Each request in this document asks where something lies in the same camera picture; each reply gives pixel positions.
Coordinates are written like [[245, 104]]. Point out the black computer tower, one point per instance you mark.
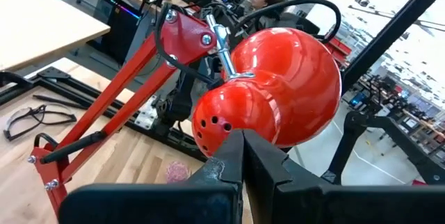
[[118, 32]]

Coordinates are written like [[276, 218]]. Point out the black rig frame post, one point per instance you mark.
[[393, 31]]

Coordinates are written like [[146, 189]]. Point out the black safety glasses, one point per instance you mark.
[[21, 119]]

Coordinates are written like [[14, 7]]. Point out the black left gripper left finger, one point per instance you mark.
[[156, 203]]

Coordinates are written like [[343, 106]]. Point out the red desk lamp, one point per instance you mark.
[[285, 88]]

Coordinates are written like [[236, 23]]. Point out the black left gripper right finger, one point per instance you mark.
[[330, 206]]

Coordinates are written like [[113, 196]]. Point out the light wooden table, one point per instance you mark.
[[41, 18]]

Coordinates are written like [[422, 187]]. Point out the dark purple pen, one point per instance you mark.
[[59, 101]]

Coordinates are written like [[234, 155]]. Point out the black frame brace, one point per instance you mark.
[[354, 123]]

